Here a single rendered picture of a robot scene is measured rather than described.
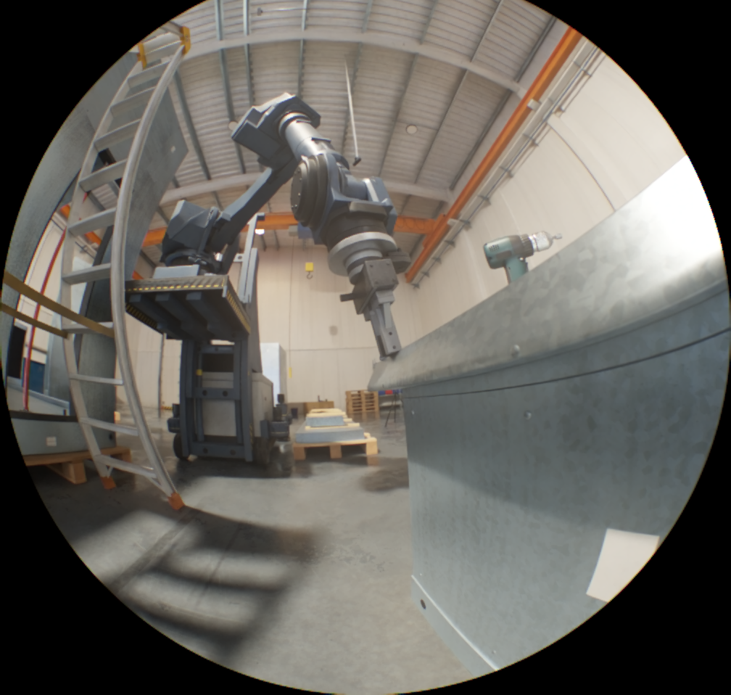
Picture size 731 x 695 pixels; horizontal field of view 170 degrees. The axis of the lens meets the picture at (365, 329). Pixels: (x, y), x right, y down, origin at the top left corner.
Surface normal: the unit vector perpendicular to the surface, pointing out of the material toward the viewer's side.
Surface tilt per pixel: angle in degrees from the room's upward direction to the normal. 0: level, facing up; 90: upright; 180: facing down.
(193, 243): 125
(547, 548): 90
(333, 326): 90
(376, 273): 90
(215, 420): 90
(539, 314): 67
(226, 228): 159
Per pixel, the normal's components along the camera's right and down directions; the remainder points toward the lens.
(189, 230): 0.70, 0.37
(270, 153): 0.36, 0.82
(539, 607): -0.97, 0.01
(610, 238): -0.93, -0.36
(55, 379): 0.98, -0.12
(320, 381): 0.17, -0.28
